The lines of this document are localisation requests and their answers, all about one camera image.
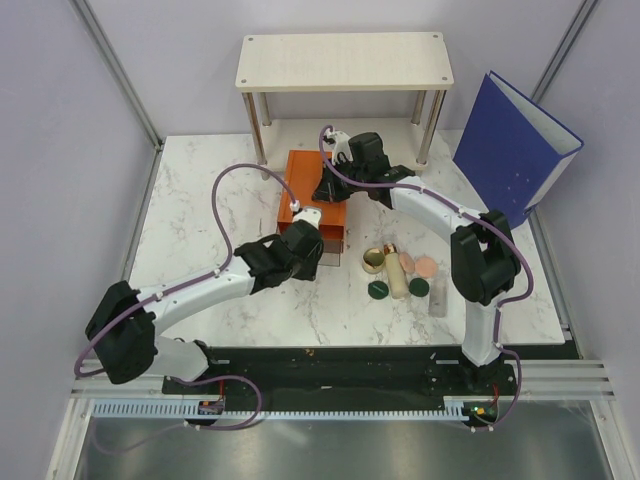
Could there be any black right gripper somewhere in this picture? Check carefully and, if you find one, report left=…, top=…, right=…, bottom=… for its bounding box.
left=313, top=158, right=367, bottom=206

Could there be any orange drawer box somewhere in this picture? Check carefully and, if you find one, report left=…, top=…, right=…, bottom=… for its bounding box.
left=276, top=149, right=351, bottom=244

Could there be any cream lotion bottle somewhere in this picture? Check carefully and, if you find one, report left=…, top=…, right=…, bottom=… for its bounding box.
left=383, top=243, right=409, bottom=299

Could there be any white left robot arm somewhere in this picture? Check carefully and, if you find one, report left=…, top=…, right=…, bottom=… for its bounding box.
left=85, top=219, right=324, bottom=393

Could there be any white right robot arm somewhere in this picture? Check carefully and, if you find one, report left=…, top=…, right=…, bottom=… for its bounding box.
left=313, top=125, right=534, bottom=394

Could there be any white two-tier shelf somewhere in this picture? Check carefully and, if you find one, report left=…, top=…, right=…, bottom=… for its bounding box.
left=236, top=32, right=454, bottom=171

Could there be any gold round jar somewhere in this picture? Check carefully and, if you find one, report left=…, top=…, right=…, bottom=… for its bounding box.
left=362, top=248, right=385, bottom=275

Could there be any pink powder puff left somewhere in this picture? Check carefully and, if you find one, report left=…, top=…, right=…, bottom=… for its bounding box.
left=398, top=252, right=415, bottom=275

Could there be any pink powder puff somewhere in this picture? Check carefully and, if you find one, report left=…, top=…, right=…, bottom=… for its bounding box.
left=414, top=256, right=439, bottom=279
left=398, top=252, right=415, bottom=275

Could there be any dark green lid left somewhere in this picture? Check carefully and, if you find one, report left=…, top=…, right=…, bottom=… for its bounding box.
left=367, top=280, right=390, bottom=300

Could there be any dark green lid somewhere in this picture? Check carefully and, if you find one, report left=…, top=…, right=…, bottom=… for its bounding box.
left=409, top=278, right=430, bottom=298
left=367, top=280, right=390, bottom=300

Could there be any pink powder puff right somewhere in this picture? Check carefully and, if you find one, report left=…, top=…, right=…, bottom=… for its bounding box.
left=414, top=256, right=439, bottom=279

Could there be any dark green lid right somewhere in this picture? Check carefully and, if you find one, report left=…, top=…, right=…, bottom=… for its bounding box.
left=409, top=278, right=430, bottom=298

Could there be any clear grey tube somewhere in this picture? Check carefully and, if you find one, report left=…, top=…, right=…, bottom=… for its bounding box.
left=428, top=277, right=448, bottom=318

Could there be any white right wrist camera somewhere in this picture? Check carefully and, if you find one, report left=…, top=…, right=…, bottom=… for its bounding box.
left=323, top=129, right=352, bottom=166

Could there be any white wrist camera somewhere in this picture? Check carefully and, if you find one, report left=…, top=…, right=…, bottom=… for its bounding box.
left=289, top=201, right=322, bottom=230
left=323, top=129, right=352, bottom=166

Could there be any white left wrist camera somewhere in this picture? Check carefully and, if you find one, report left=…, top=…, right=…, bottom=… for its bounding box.
left=289, top=201, right=322, bottom=230

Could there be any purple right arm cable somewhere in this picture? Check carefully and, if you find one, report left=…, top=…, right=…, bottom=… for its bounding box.
left=318, top=123, right=534, bottom=434

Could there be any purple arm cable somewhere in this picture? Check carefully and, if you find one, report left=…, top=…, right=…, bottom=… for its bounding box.
left=73, top=163, right=301, bottom=456
left=318, top=123, right=534, bottom=434

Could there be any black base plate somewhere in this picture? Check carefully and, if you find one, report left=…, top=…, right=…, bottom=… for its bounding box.
left=162, top=346, right=516, bottom=410

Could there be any blue ring binder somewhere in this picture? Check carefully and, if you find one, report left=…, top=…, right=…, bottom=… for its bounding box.
left=453, top=72, right=584, bottom=229

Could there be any light blue cable duct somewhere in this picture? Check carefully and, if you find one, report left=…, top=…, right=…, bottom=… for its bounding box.
left=92, top=398, right=497, bottom=421

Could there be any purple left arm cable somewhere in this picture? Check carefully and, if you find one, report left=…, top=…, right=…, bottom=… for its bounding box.
left=73, top=163, right=301, bottom=456

